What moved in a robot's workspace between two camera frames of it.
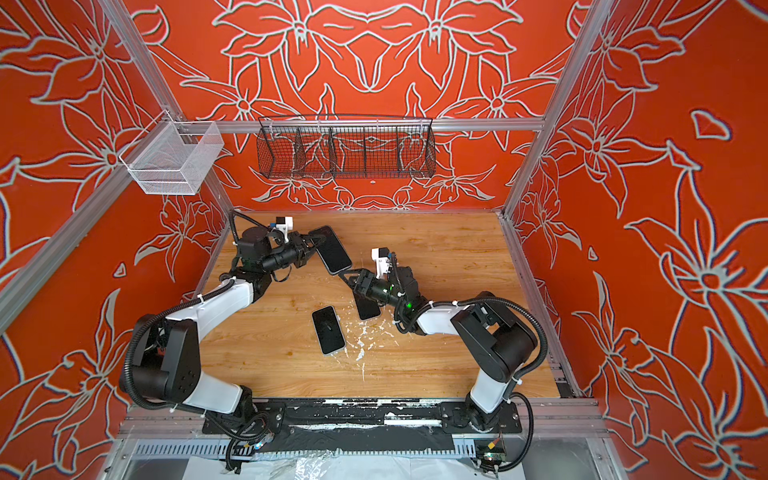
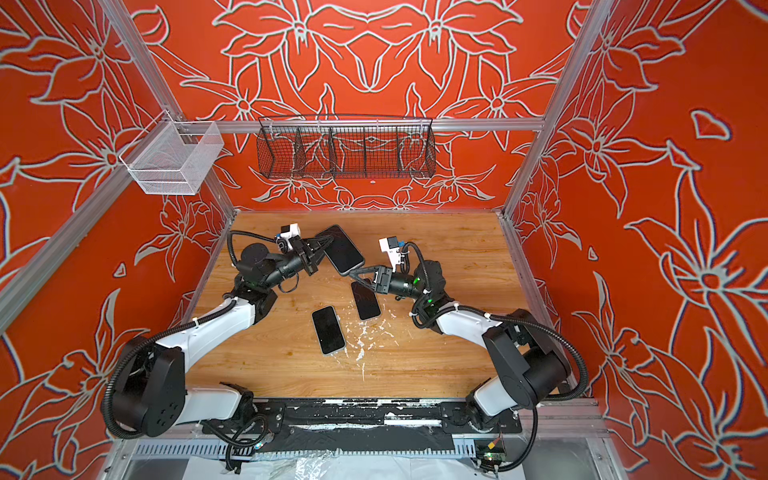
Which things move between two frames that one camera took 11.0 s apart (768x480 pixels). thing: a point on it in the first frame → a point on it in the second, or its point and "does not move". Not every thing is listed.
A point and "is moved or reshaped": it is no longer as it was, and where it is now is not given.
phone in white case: x=328 y=330 does not move
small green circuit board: x=495 y=456 does not move
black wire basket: x=337 y=146 does not move
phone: x=331 y=251 is moved or reshaped
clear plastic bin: x=173 y=157 does not move
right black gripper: x=363 y=276 → x=385 y=281
